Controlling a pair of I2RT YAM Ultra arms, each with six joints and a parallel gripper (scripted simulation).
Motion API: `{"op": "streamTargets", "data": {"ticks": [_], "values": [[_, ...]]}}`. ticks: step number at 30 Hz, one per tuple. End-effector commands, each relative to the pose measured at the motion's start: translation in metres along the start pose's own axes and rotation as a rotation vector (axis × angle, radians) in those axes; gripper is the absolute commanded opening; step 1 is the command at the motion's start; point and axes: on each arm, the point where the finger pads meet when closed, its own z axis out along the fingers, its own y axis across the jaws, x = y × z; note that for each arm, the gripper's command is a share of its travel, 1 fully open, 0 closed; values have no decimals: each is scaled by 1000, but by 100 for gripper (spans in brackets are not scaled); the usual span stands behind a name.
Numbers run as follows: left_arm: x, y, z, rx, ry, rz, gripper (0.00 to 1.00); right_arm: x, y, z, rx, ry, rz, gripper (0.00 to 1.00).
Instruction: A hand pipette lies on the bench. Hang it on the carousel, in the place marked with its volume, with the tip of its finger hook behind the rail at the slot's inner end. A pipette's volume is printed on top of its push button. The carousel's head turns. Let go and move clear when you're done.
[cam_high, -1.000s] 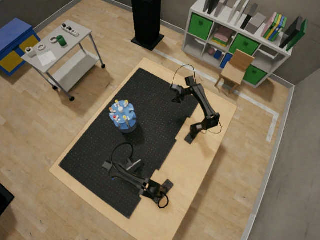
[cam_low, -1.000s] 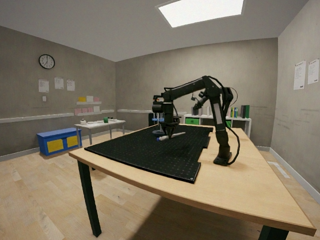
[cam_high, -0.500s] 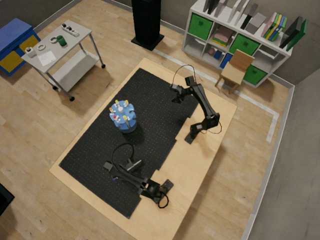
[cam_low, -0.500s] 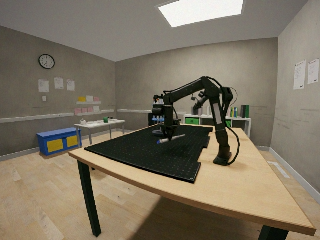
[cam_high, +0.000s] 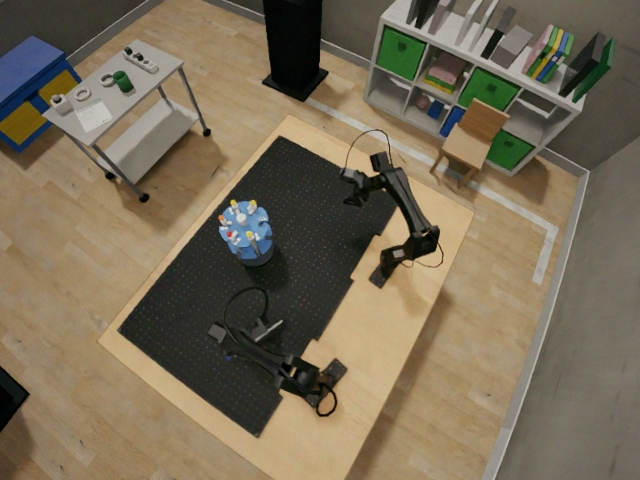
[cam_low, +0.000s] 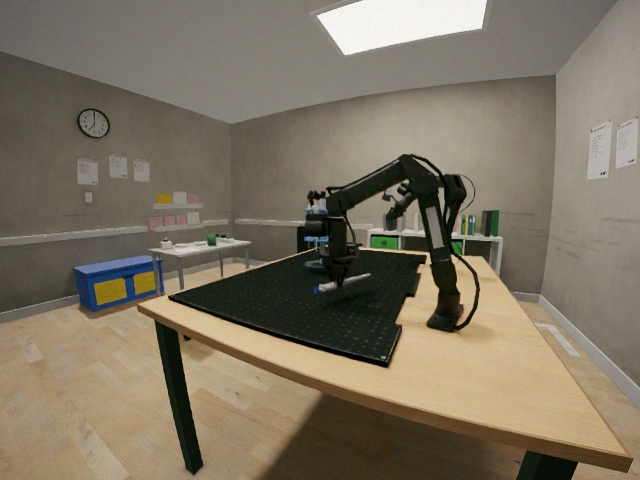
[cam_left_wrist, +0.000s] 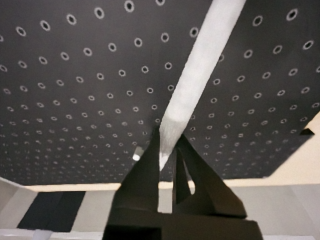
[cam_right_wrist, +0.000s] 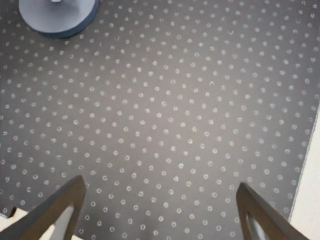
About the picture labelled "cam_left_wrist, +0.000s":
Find white hand pipette with blue push button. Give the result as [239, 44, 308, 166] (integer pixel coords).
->
[159, 0, 246, 171]

